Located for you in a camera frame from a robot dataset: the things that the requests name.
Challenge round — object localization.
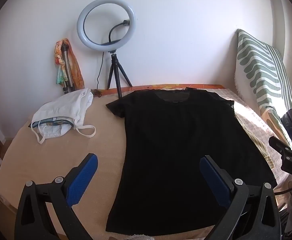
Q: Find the black t-shirt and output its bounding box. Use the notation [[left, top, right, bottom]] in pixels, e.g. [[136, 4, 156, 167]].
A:
[[105, 87, 278, 237]]

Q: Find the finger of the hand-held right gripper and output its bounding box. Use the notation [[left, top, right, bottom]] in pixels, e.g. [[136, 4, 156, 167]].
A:
[[268, 136, 292, 160]]

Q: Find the black power cable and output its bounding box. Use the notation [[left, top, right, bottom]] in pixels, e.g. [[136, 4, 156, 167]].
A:
[[95, 52, 105, 91]]

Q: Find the folded tripod with colourful scarf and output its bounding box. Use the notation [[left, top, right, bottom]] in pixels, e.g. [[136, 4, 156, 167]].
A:
[[54, 38, 85, 90]]

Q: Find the green striped cushion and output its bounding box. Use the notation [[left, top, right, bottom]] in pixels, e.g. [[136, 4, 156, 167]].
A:
[[234, 29, 292, 150]]

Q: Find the white ring light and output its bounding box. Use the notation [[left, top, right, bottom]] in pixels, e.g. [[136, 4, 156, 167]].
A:
[[77, 0, 138, 53]]

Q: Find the green yellow striped cloth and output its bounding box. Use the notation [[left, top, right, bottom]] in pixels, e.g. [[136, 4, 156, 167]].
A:
[[246, 127, 275, 167]]

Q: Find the beige towel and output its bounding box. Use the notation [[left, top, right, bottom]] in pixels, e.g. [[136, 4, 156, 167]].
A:
[[0, 89, 279, 240]]

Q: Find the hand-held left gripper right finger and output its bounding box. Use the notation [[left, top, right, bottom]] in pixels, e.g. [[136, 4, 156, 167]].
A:
[[199, 155, 283, 240]]

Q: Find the black mini tripod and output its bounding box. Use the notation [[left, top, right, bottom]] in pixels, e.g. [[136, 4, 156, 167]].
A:
[[107, 51, 133, 99]]

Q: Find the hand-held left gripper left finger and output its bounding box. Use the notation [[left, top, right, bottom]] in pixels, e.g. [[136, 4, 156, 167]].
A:
[[14, 152, 98, 240]]

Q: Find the metallic folded tripod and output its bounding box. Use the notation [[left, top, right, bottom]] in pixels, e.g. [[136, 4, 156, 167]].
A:
[[61, 44, 75, 94]]

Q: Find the white tank top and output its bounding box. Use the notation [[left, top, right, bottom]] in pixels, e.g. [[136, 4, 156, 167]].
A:
[[31, 88, 96, 145]]

